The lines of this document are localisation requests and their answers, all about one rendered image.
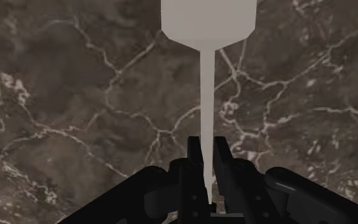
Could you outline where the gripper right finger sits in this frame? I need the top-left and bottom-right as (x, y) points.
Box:
(212, 136), (358, 224)

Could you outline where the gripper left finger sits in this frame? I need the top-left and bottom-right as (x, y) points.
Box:
(57, 136), (211, 224)

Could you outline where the grey spatula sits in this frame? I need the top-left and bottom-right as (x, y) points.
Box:
(160, 0), (258, 206)

